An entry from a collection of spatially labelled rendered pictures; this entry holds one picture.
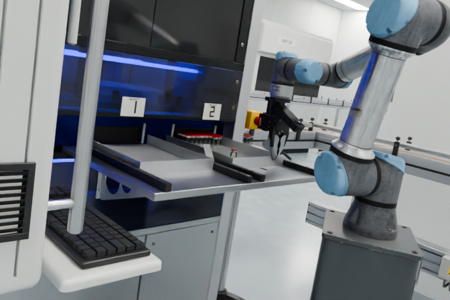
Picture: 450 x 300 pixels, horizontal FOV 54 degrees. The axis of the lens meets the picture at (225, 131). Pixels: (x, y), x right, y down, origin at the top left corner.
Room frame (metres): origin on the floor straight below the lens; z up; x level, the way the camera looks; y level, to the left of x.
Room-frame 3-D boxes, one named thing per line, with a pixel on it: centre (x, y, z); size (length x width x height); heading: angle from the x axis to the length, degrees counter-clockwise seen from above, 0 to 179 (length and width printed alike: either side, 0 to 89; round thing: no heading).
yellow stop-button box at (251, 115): (1.82, -0.10, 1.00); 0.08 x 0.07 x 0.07; 46
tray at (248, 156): (1.56, -0.01, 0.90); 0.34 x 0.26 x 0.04; 46
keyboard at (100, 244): (0.90, 0.29, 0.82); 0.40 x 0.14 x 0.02; 44
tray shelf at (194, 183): (1.39, 0.06, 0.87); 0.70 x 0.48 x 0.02; 136
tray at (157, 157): (1.32, 0.23, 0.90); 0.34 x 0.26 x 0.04; 46
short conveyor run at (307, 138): (2.12, -0.19, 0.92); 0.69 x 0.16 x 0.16; 136
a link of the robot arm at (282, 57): (1.50, -0.17, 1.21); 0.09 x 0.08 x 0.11; 28
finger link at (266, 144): (1.49, -0.16, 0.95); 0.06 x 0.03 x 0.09; 46
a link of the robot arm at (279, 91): (1.50, -0.16, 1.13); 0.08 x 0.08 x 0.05
